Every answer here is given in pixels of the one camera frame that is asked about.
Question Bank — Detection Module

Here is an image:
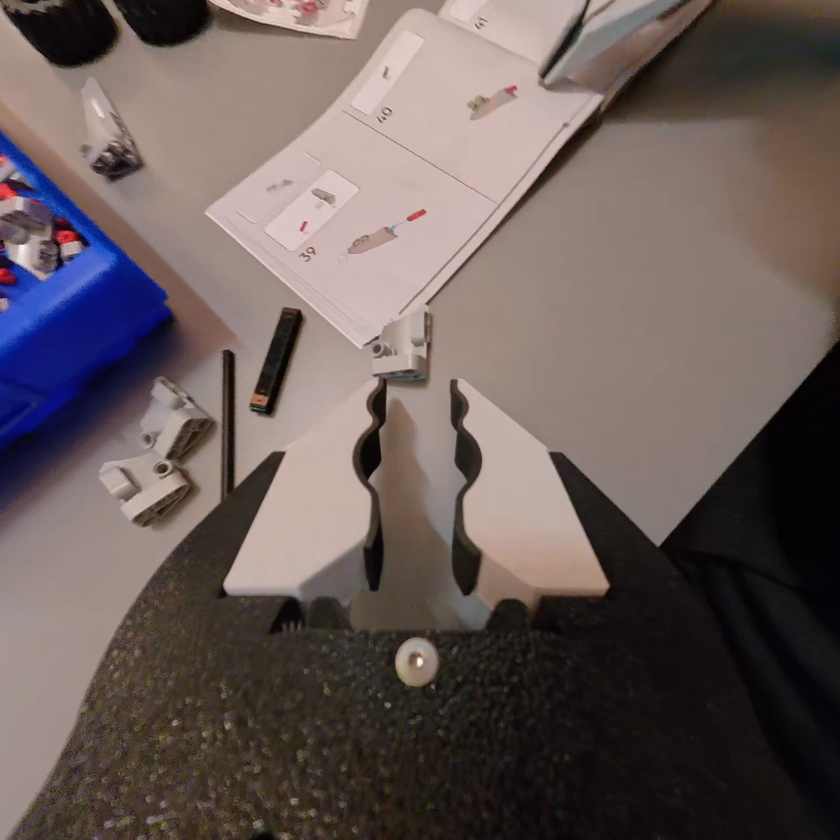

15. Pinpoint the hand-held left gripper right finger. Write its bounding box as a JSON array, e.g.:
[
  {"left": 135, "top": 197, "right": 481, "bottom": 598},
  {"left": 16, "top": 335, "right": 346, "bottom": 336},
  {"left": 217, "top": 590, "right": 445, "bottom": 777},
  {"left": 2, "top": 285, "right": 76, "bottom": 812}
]
[{"left": 449, "top": 378, "right": 610, "bottom": 608}]

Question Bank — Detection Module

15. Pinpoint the pile of small toy parts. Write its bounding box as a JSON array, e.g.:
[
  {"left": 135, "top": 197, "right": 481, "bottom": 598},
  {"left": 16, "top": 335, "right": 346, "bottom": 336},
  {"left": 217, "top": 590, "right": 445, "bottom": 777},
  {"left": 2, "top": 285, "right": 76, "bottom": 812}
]
[{"left": 0, "top": 154, "right": 89, "bottom": 309}]

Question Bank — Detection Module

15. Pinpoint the long black toy axle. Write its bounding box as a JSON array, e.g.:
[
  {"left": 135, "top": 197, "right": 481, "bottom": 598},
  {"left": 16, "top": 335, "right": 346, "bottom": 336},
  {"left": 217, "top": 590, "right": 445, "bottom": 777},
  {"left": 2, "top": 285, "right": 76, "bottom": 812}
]
[{"left": 220, "top": 350, "right": 236, "bottom": 503}]

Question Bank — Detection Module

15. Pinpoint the grey wedge toy panel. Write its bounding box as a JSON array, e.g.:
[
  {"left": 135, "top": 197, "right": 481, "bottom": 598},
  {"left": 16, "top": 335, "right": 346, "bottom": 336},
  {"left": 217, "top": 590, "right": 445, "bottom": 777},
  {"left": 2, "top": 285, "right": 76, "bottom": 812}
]
[{"left": 80, "top": 77, "right": 144, "bottom": 182}]

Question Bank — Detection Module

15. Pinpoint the black toy tyre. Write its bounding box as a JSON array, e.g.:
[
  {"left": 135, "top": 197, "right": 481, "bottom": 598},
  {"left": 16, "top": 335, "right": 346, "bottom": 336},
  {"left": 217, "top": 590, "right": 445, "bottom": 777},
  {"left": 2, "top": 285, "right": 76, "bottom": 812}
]
[
  {"left": 0, "top": 0, "right": 122, "bottom": 67},
  {"left": 115, "top": 0, "right": 211, "bottom": 47}
]

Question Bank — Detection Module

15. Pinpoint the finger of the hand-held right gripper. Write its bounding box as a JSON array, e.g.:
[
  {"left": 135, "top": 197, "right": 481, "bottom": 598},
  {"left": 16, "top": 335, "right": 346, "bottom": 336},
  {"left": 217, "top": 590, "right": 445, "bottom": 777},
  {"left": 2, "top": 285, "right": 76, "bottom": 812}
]
[{"left": 538, "top": 0, "right": 716, "bottom": 88}]

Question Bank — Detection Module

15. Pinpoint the grey toy connector piece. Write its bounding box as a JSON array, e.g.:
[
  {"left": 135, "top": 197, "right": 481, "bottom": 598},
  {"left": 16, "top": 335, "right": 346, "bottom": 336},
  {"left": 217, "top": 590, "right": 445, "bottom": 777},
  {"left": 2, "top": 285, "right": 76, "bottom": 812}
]
[
  {"left": 98, "top": 449, "right": 194, "bottom": 527},
  {"left": 138, "top": 377, "right": 215, "bottom": 460},
  {"left": 371, "top": 308, "right": 432, "bottom": 383}
]

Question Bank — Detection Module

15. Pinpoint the person's dark clothing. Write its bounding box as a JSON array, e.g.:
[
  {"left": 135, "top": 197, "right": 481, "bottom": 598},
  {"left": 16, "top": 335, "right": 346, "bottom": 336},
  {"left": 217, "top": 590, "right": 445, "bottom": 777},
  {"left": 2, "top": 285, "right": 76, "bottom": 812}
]
[{"left": 659, "top": 341, "right": 840, "bottom": 840}]

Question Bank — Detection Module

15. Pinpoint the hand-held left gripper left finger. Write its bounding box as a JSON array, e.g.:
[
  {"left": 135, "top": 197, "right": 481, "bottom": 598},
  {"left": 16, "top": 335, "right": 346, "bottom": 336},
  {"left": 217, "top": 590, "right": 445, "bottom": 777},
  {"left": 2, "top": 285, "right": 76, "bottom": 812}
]
[{"left": 223, "top": 377, "right": 388, "bottom": 601}]

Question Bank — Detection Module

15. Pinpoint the dark flat toy bar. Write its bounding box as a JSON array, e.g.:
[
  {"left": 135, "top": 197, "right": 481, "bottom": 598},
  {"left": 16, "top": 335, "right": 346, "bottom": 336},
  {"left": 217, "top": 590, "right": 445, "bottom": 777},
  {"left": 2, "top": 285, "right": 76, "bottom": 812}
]
[{"left": 249, "top": 307, "right": 304, "bottom": 416}]

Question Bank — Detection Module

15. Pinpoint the white instruction booklet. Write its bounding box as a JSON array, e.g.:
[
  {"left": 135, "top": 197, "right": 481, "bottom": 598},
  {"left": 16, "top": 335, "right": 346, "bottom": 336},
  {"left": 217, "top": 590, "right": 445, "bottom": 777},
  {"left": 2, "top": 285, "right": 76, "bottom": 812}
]
[{"left": 205, "top": 0, "right": 716, "bottom": 349}]

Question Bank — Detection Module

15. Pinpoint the toy sticker sheet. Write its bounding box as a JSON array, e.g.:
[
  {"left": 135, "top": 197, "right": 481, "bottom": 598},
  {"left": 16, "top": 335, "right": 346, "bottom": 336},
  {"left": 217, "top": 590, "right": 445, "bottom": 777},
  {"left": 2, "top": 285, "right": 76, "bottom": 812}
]
[{"left": 210, "top": 0, "right": 371, "bottom": 39}]

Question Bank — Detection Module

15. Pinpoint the blue plastic bin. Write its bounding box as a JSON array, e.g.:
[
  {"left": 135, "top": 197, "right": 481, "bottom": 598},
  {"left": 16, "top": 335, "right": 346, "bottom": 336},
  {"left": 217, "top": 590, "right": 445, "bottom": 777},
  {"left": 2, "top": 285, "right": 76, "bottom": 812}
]
[{"left": 0, "top": 128, "right": 175, "bottom": 454}]

